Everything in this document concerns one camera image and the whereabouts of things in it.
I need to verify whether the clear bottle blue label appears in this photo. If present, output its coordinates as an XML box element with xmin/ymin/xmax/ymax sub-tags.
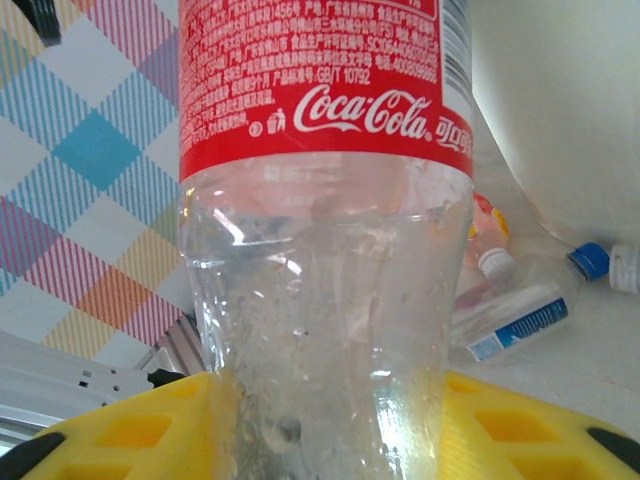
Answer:
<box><xmin>449</xmin><ymin>279</ymin><xmax>571</xmax><ymax>364</ymax></box>

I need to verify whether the cream plastic bin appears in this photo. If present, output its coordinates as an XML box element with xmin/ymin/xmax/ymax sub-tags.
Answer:
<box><xmin>472</xmin><ymin>0</ymin><xmax>640</xmax><ymax>246</ymax></box>

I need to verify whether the clear Coca-Cola bottle red label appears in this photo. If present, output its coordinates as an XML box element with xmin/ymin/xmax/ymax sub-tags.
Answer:
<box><xmin>177</xmin><ymin>0</ymin><xmax>476</xmax><ymax>480</ymax></box>

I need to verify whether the clear bottle blue cap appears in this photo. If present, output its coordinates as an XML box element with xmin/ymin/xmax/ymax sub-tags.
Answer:
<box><xmin>566</xmin><ymin>241</ymin><xmax>640</xmax><ymax>297</ymax></box>

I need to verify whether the pink label bottle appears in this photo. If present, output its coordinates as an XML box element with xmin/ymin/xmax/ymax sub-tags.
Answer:
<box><xmin>452</xmin><ymin>192</ymin><xmax>517</xmax><ymax>311</ymax></box>

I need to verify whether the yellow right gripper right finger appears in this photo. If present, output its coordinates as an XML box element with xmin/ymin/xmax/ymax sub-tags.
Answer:
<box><xmin>439</xmin><ymin>369</ymin><xmax>640</xmax><ymax>480</ymax></box>

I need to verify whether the aluminium left side rail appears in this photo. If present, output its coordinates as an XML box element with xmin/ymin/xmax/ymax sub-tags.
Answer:
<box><xmin>152</xmin><ymin>312</ymin><xmax>204</xmax><ymax>376</ymax></box>

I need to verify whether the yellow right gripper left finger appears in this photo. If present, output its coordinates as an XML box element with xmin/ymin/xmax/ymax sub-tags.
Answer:
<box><xmin>0</xmin><ymin>372</ymin><xmax>226</xmax><ymax>480</ymax></box>

